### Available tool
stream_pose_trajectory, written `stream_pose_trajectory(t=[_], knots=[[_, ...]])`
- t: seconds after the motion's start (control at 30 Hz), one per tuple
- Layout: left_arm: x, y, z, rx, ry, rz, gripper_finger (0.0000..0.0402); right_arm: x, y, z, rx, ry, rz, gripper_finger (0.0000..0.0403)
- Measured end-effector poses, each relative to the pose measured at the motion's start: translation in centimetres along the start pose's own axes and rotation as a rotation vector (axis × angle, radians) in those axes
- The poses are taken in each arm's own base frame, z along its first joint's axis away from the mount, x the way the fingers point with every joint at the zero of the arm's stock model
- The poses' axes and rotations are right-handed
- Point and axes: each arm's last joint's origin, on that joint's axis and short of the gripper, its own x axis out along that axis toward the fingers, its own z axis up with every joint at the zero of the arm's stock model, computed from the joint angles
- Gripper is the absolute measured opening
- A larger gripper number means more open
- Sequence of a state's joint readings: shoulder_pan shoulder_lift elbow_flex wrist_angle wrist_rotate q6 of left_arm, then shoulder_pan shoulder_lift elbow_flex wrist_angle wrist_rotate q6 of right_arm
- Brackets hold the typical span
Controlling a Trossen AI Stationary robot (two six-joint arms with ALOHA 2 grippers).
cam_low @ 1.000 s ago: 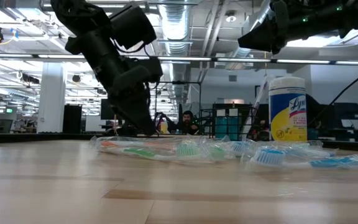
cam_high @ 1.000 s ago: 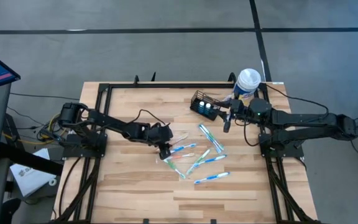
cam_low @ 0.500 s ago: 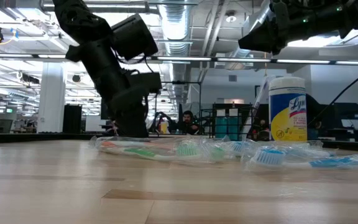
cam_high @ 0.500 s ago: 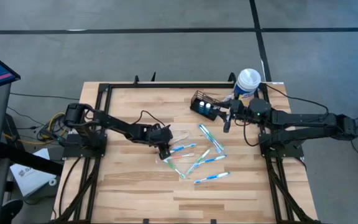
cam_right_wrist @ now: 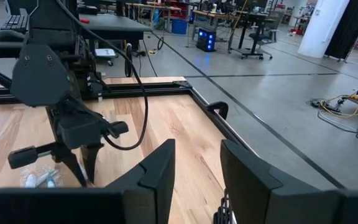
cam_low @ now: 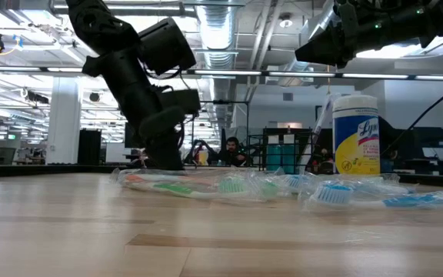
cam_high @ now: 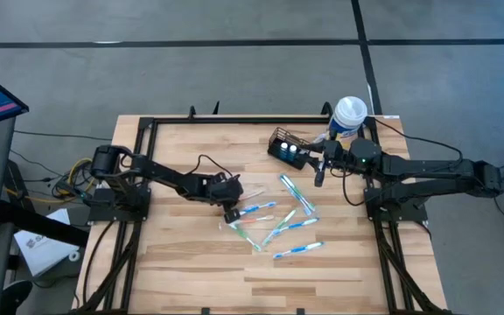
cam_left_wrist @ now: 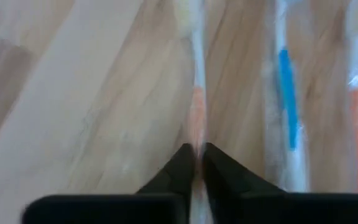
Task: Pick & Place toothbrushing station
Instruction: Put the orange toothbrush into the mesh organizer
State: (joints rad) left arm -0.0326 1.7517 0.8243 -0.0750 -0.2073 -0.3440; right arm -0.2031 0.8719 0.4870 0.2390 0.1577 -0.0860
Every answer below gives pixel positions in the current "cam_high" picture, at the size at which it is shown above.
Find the yellow cable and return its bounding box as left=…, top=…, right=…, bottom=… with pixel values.
left=5, top=157, right=100, bottom=206

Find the white-lidded wipes canister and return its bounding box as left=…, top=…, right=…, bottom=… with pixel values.
left=328, top=95, right=369, bottom=144

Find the black cable under frame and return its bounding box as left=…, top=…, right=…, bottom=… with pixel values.
left=81, top=220, right=117, bottom=307

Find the blue white toothbrush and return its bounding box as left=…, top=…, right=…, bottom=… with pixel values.
left=279, top=174, right=314, bottom=218
left=272, top=216, right=321, bottom=236
left=271, top=241, right=326, bottom=260
left=236, top=200, right=278, bottom=216

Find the white paper booklet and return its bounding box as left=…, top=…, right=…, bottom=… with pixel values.
left=13, top=208, right=81, bottom=277

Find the black desk beam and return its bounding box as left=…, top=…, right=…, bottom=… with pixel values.
left=0, top=199, right=90, bottom=247

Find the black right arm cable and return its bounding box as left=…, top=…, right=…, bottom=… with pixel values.
left=340, top=167, right=378, bottom=207

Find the orange white toothbrush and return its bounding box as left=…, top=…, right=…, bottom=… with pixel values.
left=217, top=213, right=276, bottom=231
left=239, top=188, right=266, bottom=200

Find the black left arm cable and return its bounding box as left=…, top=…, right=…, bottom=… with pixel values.
left=184, top=153, right=241, bottom=179

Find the thin black floor cable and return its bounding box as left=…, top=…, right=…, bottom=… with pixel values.
left=13, top=129, right=113, bottom=142

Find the black wire basket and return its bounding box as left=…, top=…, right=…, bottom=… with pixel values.
left=265, top=126, right=313, bottom=171

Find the black aluminium table frame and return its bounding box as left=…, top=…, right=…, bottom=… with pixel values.
left=70, top=101, right=452, bottom=315

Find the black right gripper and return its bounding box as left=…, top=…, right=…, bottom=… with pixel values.
left=299, top=139, right=353, bottom=172

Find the green white toothbrush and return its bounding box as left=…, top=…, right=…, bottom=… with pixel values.
left=261, top=207, right=298, bottom=248
left=279, top=173, right=317, bottom=212
left=225, top=221, right=263, bottom=253

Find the long black cable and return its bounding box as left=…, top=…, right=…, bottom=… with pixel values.
left=373, top=116, right=466, bottom=163

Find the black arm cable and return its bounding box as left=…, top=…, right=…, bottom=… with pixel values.
left=340, top=167, right=378, bottom=207
left=184, top=153, right=241, bottom=179

